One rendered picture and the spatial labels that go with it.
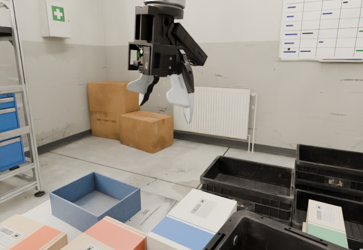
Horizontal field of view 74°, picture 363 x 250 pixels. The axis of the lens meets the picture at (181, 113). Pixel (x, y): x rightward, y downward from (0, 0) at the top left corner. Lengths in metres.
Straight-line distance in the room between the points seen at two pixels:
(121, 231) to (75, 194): 0.30
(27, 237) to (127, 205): 0.23
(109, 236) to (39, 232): 0.15
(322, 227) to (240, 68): 2.58
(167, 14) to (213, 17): 2.72
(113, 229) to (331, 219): 0.44
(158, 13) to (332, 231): 0.50
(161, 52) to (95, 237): 0.39
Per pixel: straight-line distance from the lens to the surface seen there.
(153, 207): 0.76
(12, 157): 2.24
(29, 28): 3.29
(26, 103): 2.20
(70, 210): 0.72
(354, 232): 1.40
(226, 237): 0.31
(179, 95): 0.43
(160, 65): 0.42
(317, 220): 0.58
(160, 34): 0.45
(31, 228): 0.65
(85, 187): 0.85
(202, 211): 0.59
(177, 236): 0.52
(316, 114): 3.01
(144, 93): 0.53
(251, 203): 1.12
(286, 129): 3.05
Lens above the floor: 1.13
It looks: 13 degrees down
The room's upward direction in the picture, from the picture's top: straight up
